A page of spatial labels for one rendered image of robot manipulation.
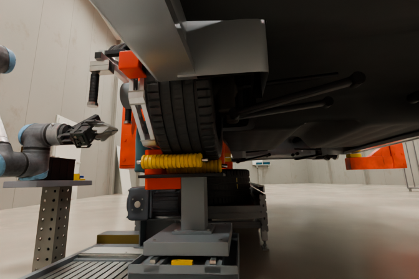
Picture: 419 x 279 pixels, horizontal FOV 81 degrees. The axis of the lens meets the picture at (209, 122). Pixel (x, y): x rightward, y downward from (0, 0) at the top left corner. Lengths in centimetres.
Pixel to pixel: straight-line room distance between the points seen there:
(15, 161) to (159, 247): 58
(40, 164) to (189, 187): 58
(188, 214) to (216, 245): 21
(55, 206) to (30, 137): 52
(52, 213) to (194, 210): 80
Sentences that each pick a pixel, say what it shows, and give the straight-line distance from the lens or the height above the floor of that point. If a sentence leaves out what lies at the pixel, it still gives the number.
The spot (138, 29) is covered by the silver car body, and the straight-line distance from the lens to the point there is 57.
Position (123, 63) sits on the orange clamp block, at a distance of 93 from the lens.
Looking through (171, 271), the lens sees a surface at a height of 15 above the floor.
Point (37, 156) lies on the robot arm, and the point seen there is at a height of 54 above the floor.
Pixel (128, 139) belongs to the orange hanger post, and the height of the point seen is 71.
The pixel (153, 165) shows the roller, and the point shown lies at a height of 49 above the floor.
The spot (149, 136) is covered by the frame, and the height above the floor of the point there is 61.
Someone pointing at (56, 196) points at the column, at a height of 37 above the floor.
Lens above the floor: 43
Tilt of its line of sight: 13 degrees up
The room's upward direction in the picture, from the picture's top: 2 degrees counter-clockwise
